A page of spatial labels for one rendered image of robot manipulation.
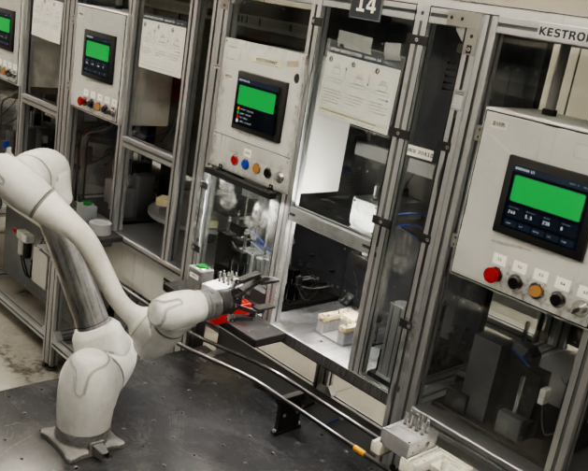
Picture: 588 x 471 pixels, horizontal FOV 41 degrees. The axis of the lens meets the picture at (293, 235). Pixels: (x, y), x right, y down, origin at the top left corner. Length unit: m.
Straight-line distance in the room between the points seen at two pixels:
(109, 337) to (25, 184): 0.54
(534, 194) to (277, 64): 1.03
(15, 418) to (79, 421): 0.29
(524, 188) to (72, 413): 1.35
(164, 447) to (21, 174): 0.89
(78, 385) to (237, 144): 1.03
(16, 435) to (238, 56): 1.42
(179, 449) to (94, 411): 0.29
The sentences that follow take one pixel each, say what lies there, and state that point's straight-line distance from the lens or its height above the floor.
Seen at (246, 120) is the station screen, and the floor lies 1.57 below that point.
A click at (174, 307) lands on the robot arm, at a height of 1.15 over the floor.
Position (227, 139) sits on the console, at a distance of 2.83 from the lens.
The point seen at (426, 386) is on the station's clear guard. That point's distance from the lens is 2.35.
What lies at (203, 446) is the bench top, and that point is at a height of 0.68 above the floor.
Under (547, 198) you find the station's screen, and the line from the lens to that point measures 1.99.
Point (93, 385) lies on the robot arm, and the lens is 2.26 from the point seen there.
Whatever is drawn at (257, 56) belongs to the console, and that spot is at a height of 1.79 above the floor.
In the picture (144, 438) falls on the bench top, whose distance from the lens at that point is 2.45.
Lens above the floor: 1.97
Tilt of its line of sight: 16 degrees down
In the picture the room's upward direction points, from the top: 9 degrees clockwise
